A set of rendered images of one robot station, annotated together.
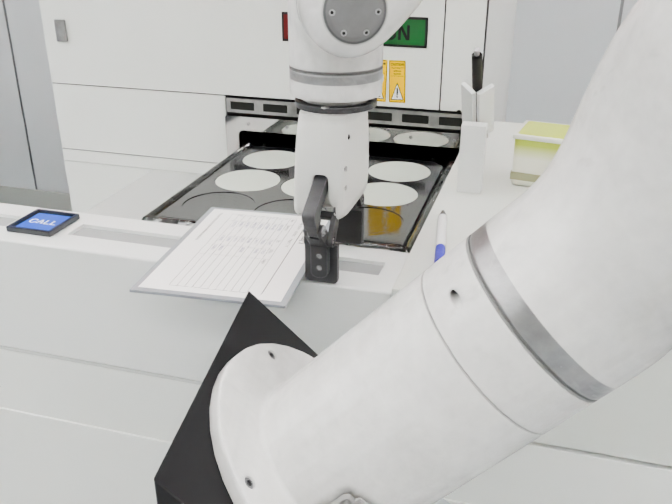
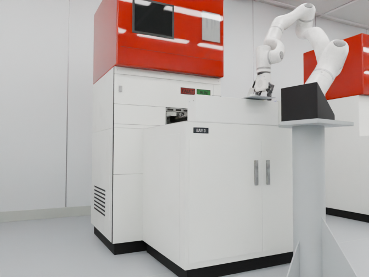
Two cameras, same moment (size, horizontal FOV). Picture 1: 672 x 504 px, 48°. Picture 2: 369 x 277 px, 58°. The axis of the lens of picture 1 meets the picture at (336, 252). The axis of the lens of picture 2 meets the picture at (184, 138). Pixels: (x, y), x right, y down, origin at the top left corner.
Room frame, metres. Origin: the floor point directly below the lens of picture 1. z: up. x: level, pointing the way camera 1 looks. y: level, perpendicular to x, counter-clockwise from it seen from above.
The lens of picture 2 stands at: (-0.42, 1.68, 0.66)
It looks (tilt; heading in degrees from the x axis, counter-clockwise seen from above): 2 degrees up; 317
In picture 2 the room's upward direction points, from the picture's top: straight up
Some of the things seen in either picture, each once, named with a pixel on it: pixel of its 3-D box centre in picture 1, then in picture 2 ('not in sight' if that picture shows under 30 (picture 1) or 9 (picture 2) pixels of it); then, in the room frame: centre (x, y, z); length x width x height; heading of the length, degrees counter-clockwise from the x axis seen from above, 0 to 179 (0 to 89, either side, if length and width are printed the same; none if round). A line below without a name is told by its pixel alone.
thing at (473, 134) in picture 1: (475, 134); (250, 97); (0.89, -0.17, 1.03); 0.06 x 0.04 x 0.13; 163
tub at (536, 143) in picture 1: (546, 155); not in sight; (0.91, -0.27, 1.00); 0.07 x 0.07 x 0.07; 65
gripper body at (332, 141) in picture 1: (335, 148); (263, 81); (0.68, 0.00, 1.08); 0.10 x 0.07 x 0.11; 164
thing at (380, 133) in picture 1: (343, 149); (194, 120); (1.28, -0.01, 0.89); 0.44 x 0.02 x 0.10; 73
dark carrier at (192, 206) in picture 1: (314, 188); not in sight; (1.07, 0.03, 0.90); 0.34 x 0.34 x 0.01; 74
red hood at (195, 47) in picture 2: not in sight; (155, 43); (1.64, 0.06, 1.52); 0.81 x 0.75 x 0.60; 73
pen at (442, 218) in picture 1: (441, 235); not in sight; (0.73, -0.11, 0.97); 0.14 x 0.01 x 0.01; 171
